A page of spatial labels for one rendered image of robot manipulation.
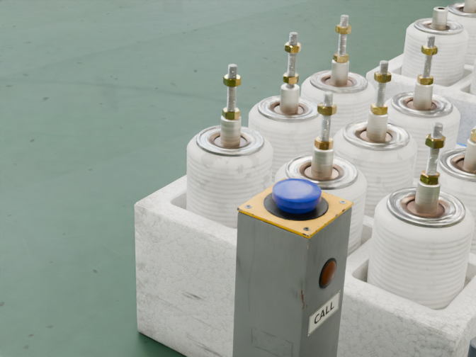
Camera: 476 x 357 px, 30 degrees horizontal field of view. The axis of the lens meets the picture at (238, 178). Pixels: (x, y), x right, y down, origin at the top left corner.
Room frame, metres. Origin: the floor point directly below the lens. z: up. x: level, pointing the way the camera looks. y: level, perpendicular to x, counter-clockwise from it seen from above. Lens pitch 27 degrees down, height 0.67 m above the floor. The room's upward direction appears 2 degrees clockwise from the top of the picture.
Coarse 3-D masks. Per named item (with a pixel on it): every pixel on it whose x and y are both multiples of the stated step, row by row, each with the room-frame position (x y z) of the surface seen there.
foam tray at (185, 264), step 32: (160, 192) 0.90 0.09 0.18; (160, 224) 0.85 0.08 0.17; (192, 224) 0.83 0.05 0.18; (160, 256) 0.85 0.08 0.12; (192, 256) 0.82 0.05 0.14; (224, 256) 0.80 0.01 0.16; (352, 256) 0.78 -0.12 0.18; (160, 288) 0.85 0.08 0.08; (192, 288) 0.82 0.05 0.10; (224, 288) 0.80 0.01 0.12; (352, 288) 0.72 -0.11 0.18; (160, 320) 0.85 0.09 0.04; (192, 320) 0.82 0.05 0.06; (224, 320) 0.80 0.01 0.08; (352, 320) 0.71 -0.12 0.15; (384, 320) 0.69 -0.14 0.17; (416, 320) 0.67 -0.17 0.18; (448, 320) 0.67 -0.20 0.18; (192, 352) 0.82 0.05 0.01; (224, 352) 0.79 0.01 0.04; (352, 352) 0.70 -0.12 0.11; (384, 352) 0.69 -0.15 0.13; (416, 352) 0.67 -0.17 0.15; (448, 352) 0.65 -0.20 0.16
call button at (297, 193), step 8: (280, 184) 0.64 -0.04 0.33; (288, 184) 0.64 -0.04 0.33; (296, 184) 0.64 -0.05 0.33; (304, 184) 0.64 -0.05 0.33; (312, 184) 0.65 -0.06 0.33; (272, 192) 0.64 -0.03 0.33; (280, 192) 0.63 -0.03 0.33; (288, 192) 0.63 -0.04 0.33; (296, 192) 0.63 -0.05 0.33; (304, 192) 0.63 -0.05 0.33; (312, 192) 0.63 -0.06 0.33; (320, 192) 0.64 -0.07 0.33; (280, 200) 0.62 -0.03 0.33; (288, 200) 0.62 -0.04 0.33; (296, 200) 0.62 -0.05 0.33; (304, 200) 0.62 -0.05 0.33; (312, 200) 0.62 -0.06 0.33; (320, 200) 0.63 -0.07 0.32; (280, 208) 0.63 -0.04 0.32; (288, 208) 0.62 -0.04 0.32; (296, 208) 0.62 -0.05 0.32; (304, 208) 0.62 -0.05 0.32; (312, 208) 0.63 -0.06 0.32
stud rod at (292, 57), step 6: (294, 36) 0.98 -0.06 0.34; (294, 42) 0.98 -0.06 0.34; (288, 54) 0.99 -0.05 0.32; (294, 54) 0.98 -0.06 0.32; (288, 60) 0.99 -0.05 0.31; (294, 60) 0.98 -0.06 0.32; (288, 66) 0.98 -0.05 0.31; (294, 66) 0.98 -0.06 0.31; (288, 72) 0.98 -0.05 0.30; (294, 72) 0.98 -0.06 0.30; (288, 84) 0.98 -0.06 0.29; (294, 84) 0.99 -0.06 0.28
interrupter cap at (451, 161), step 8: (448, 152) 0.88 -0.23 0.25; (456, 152) 0.88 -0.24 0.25; (464, 152) 0.88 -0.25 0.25; (440, 160) 0.85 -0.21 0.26; (448, 160) 0.86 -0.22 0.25; (456, 160) 0.86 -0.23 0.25; (448, 168) 0.84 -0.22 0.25; (456, 168) 0.84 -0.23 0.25; (464, 168) 0.85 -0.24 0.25; (456, 176) 0.82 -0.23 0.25; (464, 176) 0.82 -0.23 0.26; (472, 176) 0.82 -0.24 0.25
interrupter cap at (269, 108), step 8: (272, 96) 1.02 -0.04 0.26; (264, 104) 0.99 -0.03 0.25; (272, 104) 1.00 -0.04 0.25; (304, 104) 1.00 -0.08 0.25; (312, 104) 1.00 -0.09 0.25; (264, 112) 0.97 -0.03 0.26; (272, 112) 0.97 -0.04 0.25; (280, 112) 0.98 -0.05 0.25; (304, 112) 0.98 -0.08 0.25; (312, 112) 0.98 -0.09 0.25; (280, 120) 0.95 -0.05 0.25; (288, 120) 0.95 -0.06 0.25; (296, 120) 0.95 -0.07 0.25; (304, 120) 0.95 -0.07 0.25
